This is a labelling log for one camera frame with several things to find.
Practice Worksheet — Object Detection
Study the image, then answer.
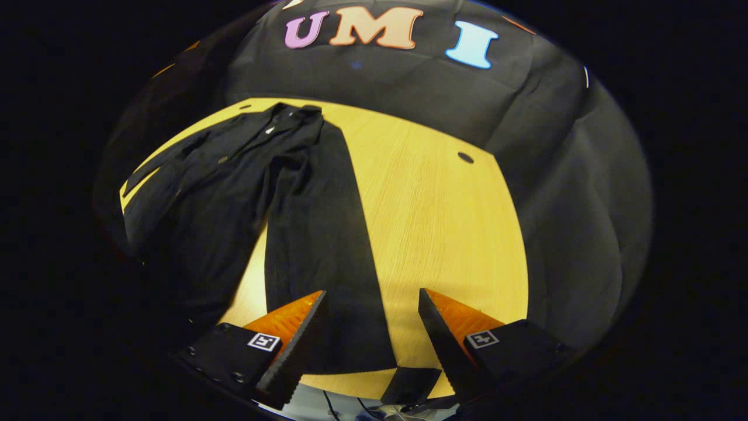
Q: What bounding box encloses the black button-up garment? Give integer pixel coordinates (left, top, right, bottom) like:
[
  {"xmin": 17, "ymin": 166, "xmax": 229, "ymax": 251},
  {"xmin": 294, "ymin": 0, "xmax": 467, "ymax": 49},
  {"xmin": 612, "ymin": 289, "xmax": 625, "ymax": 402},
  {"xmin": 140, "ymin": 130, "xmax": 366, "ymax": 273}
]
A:
[{"xmin": 120, "ymin": 102, "xmax": 398, "ymax": 375}]

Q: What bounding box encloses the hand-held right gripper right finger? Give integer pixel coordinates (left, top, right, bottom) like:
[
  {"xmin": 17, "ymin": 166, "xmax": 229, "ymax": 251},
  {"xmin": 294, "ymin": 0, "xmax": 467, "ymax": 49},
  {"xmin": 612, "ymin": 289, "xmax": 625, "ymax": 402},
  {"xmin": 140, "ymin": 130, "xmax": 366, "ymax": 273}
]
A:
[{"xmin": 418, "ymin": 288, "xmax": 579, "ymax": 410}]

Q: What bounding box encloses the black cable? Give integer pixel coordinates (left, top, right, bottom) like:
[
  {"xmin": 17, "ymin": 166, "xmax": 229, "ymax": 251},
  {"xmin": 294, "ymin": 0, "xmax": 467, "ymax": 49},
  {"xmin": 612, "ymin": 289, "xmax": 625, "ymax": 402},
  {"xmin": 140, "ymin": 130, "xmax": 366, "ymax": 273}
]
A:
[
  {"xmin": 355, "ymin": 396, "xmax": 456, "ymax": 421},
  {"xmin": 321, "ymin": 389, "xmax": 342, "ymax": 421}
]

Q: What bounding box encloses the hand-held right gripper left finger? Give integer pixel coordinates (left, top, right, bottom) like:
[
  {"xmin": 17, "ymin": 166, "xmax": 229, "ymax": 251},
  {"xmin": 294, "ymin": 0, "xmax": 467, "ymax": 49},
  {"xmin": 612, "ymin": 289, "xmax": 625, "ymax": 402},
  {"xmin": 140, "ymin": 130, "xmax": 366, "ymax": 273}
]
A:
[{"xmin": 172, "ymin": 290, "xmax": 328, "ymax": 411}]

